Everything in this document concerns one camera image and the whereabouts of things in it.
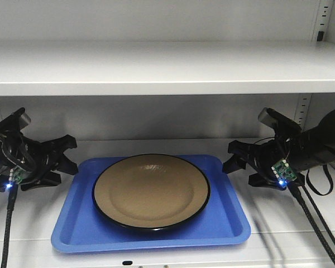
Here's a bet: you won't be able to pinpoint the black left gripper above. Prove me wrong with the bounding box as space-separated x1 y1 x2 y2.
0 131 78 192

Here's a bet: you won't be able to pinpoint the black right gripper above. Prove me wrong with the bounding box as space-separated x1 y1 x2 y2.
222 137 304 191

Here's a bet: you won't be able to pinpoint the blue plastic tray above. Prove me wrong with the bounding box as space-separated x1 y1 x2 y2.
51 155 251 253

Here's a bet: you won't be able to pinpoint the beige plate with black rim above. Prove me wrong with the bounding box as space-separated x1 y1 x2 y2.
92 154 210 230

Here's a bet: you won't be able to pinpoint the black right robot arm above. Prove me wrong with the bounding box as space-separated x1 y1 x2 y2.
222 107 335 190

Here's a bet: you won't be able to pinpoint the white upper cabinet shelf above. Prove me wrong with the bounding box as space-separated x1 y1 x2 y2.
0 41 335 97

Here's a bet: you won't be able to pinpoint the green left circuit board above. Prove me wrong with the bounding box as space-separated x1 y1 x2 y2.
5 167 25 189

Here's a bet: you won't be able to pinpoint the green circuit board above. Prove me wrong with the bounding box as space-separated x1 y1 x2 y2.
271 159 298 188
5 167 25 189

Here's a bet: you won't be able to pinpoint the green right circuit board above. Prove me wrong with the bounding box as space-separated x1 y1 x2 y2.
271 159 298 188

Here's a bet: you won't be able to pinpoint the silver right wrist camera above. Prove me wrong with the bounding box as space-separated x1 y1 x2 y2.
258 107 302 137

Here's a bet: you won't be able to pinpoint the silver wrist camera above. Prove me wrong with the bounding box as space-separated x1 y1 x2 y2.
0 107 31 131
258 107 302 137

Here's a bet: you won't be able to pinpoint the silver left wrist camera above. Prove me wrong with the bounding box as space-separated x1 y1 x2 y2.
0 107 31 131

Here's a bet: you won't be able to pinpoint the left braided black cable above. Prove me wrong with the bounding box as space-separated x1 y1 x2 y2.
0 185 17 268

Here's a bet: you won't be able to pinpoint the braided black cable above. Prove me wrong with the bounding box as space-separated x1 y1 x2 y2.
0 185 17 268
289 184 335 268

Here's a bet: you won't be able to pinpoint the right braided black cable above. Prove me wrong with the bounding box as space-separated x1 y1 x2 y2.
289 184 335 268

